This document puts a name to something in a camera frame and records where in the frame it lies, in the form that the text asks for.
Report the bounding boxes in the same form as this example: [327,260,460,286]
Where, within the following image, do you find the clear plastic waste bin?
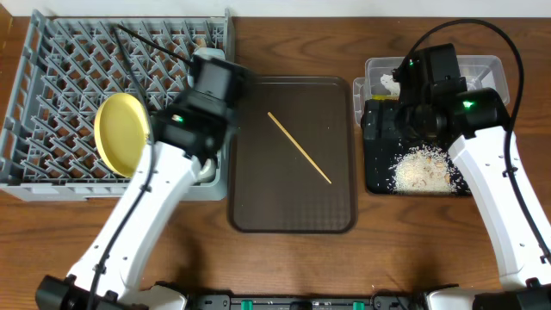
[353,55,511,126]

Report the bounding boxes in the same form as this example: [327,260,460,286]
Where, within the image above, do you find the white tissue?
[381,74,400,96]

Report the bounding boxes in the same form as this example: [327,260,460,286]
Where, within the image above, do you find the black rectangular tray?
[360,99,471,196]

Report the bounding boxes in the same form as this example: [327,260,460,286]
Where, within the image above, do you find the grey plastic dishwasher rack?
[1,11,235,202]

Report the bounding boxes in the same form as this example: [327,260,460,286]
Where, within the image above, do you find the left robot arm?
[35,90,235,309]

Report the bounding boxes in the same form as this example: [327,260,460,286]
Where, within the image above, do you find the pale green cup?
[197,158,217,183]

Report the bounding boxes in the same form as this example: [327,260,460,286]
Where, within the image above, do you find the light blue bowl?
[187,47,226,87]

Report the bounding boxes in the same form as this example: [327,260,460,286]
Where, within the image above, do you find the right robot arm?
[397,88,550,309]

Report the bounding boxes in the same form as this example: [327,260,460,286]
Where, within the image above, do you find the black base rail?
[150,282,431,310]

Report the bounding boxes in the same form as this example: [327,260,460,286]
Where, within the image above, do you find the dark brown serving tray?
[228,77,357,233]

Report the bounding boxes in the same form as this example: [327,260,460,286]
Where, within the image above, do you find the yellow round plate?
[94,93,150,177]

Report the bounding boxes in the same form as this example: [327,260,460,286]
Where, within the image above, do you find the rice and food scraps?
[388,145,457,195]

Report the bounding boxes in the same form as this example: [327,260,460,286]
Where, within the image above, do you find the wooden chopstick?
[267,112,332,184]

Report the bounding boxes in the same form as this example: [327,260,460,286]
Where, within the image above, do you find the yellow orange snack wrapper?
[370,95,399,101]

